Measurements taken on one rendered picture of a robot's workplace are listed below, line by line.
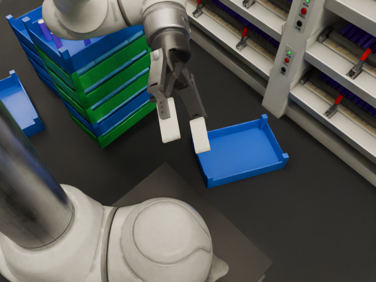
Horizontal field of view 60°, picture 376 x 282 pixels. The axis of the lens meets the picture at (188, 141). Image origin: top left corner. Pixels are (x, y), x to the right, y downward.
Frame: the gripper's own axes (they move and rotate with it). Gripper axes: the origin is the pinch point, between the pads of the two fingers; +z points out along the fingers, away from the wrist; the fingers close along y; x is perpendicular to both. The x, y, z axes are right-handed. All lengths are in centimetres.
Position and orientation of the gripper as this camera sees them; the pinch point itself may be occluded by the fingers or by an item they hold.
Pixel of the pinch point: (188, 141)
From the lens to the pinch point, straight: 57.9
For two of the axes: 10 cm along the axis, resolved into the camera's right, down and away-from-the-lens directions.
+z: 1.8, 9.5, -2.6
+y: 4.1, 1.7, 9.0
